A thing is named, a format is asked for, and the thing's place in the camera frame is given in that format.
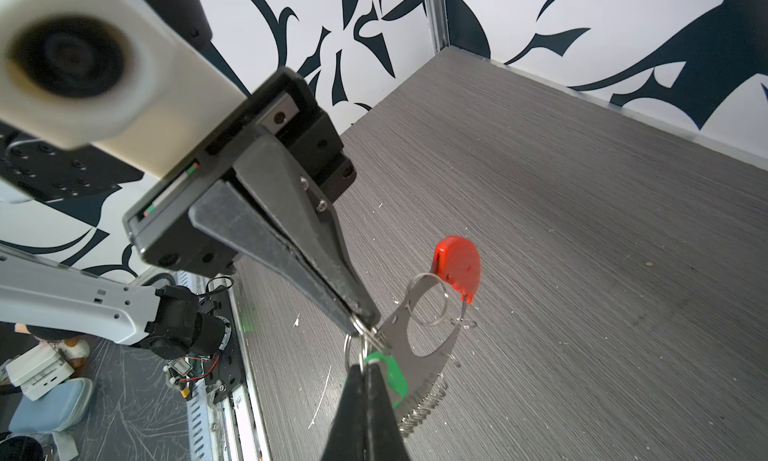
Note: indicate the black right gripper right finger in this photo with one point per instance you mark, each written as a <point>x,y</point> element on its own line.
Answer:
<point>383,439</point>

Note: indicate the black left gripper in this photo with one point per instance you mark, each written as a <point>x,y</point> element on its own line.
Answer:
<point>279,217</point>

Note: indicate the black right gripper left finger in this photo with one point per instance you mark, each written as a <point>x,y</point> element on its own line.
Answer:
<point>347,436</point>

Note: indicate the green tagged key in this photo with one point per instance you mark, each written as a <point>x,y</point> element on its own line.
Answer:
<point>394,380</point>

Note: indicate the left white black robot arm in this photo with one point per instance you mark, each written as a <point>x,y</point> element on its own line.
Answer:
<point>59,300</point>

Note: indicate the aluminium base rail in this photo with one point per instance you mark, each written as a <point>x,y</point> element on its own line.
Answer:
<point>223,417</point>

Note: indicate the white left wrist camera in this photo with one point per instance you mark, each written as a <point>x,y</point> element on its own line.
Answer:
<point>126,76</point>

